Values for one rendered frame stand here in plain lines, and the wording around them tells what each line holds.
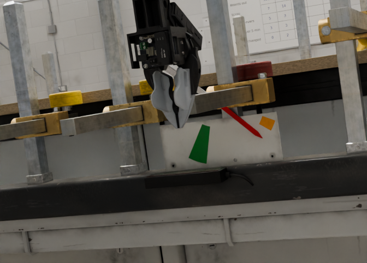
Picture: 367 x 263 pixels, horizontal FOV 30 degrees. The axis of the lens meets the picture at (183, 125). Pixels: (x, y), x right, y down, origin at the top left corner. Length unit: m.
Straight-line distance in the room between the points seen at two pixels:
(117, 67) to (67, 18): 8.11
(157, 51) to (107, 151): 0.83
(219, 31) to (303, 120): 0.33
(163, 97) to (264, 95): 0.39
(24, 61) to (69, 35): 7.97
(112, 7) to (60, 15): 8.16
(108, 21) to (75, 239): 0.52
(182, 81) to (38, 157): 0.68
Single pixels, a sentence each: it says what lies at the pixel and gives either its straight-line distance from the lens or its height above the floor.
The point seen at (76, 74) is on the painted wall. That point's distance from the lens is 9.56.
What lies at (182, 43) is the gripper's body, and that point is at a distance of 1.04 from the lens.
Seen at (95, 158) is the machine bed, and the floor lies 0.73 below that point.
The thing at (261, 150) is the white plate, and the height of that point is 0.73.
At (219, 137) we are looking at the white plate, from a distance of 1.43.
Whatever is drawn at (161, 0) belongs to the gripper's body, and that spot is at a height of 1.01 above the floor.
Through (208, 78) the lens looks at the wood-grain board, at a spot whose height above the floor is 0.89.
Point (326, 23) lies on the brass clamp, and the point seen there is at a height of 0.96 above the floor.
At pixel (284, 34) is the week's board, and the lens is 8.61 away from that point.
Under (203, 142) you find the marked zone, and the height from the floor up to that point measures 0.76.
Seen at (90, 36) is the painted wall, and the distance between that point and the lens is 9.46.
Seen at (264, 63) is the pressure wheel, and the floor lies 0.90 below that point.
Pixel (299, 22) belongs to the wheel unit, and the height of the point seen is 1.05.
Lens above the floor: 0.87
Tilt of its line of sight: 3 degrees down
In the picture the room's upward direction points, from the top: 8 degrees counter-clockwise
